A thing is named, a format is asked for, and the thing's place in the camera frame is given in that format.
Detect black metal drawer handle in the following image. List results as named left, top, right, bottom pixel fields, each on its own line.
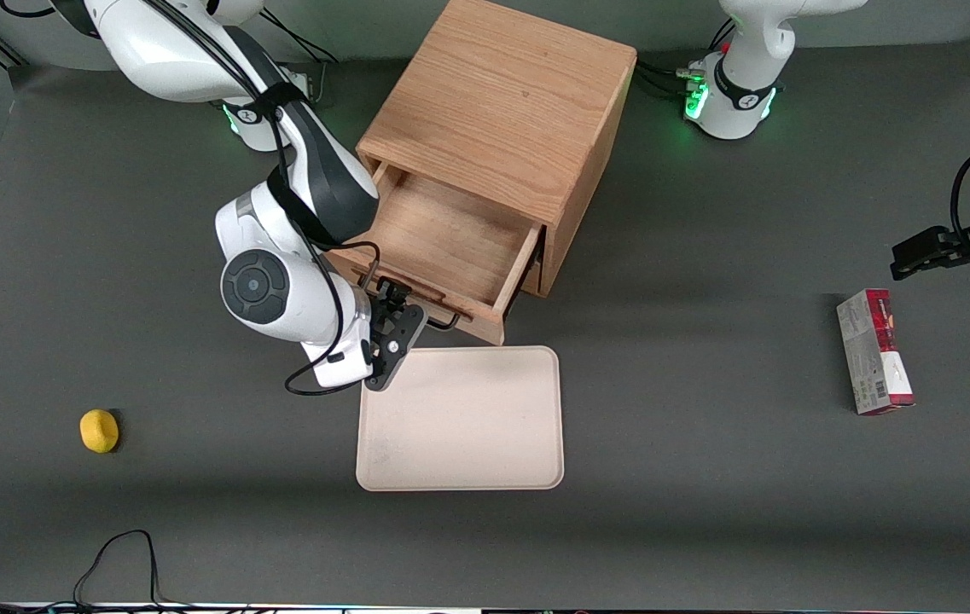
left=352, top=268, right=462, bottom=333

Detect shallow oak wood drawer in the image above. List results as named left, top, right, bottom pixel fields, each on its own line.
left=324, top=160, right=548, bottom=347

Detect oak wood drawer cabinet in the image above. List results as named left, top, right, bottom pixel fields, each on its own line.
left=357, top=0, right=639, bottom=298

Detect beige rectangular tray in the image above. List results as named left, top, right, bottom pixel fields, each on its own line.
left=355, top=345, right=566, bottom=493

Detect grey and red carton box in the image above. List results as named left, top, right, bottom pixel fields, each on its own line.
left=835, top=287, right=917, bottom=417

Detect yellow lemon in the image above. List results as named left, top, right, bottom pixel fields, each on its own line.
left=79, top=408, right=120, bottom=455

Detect black right wrist loop cable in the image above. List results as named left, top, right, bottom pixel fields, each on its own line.
left=283, top=362, right=367, bottom=398

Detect black right arm base cables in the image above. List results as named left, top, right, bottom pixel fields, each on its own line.
left=261, top=13, right=342, bottom=109

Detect black arm base cables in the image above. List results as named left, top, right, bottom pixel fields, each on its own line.
left=261, top=13, right=342, bottom=109
left=633, top=19, right=737, bottom=101

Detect black left arm base cables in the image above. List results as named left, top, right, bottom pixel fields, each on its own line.
left=633, top=19, right=737, bottom=101

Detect thin black looped table cable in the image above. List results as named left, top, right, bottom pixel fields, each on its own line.
left=0, top=529, right=221, bottom=614

